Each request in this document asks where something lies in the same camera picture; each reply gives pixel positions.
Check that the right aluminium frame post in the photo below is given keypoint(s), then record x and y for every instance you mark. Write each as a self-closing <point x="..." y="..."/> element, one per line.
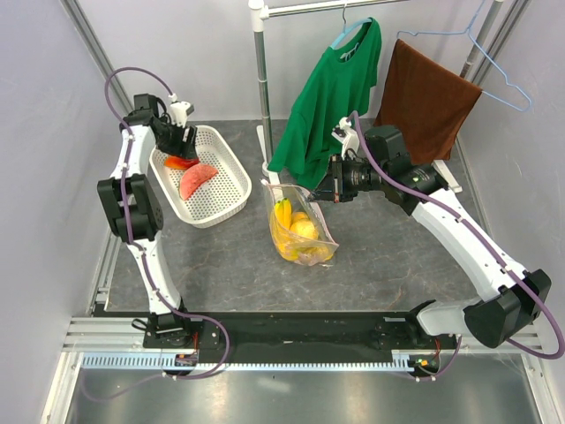
<point x="509" y="23"/>

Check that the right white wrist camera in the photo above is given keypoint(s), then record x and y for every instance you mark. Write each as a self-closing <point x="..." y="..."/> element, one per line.
<point x="347" y="136"/>

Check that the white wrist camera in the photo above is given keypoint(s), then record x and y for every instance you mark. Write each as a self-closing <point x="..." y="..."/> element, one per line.
<point x="347" y="136"/>
<point x="179" y="111"/>

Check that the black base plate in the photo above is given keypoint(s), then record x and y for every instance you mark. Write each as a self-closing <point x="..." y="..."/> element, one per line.
<point x="291" y="338"/>

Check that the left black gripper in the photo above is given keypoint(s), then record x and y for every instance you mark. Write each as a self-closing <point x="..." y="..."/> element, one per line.
<point x="177" y="150"/>

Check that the watermelon slice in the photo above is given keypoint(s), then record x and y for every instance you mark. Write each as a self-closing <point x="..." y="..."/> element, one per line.
<point x="194" y="177"/>

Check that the orange peach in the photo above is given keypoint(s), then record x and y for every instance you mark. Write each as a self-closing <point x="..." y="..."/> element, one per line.
<point x="298" y="216"/>

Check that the green t-shirt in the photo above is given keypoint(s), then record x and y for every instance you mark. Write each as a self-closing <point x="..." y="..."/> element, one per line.
<point x="340" y="83"/>

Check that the aluminium frame post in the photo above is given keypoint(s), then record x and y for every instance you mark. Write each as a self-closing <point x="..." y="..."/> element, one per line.
<point x="509" y="23"/>
<point x="120" y="99"/>

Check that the yellow mango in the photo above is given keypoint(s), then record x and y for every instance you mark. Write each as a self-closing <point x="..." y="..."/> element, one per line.
<point x="306" y="253"/>

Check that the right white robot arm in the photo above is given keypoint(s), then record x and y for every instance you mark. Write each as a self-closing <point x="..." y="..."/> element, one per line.
<point x="509" y="297"/>

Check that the yellow banana bunch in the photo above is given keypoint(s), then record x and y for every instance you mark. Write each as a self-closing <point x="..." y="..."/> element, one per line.
<point x="282" y="212"/>

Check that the white clothes rack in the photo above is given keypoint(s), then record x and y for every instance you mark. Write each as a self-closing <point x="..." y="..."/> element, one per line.
<point x="260" y="13"/>

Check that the light blue wire hanger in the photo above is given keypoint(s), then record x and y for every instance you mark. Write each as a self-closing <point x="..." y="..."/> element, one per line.
<point x="494" y="62"/>

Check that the red mango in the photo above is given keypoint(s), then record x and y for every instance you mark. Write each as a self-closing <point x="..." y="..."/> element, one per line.
<point x="178" y="163"/>

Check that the pale yellow pear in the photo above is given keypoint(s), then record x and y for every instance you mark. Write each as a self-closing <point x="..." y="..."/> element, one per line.
<point x="305" y="229"/>

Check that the brown towel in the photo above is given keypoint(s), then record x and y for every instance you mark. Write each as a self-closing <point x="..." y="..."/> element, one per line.
<point x="426" y="102"/>

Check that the left aluminium frame post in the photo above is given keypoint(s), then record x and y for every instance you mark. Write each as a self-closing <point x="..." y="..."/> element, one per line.
<point x="120" y="99"/>

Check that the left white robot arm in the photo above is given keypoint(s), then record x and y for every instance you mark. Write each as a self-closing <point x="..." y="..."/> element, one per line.
<point x="135" y="215"/>

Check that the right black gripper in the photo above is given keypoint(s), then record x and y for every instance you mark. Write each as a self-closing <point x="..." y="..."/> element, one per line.
<point x="325" y="191"/>

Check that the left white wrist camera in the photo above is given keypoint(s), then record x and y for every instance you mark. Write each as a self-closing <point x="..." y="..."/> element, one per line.
<point x="179" y="111"/>

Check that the white slotted cable duct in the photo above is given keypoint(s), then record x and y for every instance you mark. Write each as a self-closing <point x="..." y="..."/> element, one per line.
<point x="170" y="362"/>

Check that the white perforated plastic basket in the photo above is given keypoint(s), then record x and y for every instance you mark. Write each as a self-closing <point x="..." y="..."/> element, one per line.
<point x="216" y="200"/>

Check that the clear zip top bag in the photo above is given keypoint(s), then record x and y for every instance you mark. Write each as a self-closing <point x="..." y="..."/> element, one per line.
<point x="298" y="197"/>

